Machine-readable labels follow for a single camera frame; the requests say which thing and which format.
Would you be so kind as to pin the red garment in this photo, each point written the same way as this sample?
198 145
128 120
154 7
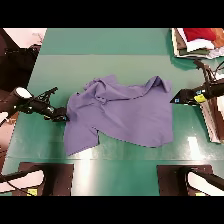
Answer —
200 33

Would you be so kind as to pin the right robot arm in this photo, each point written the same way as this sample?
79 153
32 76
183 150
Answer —
215 88

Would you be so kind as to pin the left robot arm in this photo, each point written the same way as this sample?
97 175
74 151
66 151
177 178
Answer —
12 100

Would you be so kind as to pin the brown garment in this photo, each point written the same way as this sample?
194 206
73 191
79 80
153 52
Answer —
180 41

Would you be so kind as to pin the orange garment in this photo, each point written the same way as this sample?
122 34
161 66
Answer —
219 36

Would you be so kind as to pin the grey garment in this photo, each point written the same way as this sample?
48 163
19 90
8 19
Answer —
216 52

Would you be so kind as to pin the white garment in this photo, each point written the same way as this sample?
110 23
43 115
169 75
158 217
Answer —
200 44

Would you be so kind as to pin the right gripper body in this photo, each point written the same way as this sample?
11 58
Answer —
187 96

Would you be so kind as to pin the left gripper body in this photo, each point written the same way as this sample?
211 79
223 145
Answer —
59 114

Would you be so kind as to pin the heap of clothes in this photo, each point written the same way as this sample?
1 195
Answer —
215 120

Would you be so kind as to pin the green garment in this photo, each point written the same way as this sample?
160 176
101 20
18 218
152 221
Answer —
193 52

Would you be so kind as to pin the purple shirt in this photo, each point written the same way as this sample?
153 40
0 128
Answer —
133 116

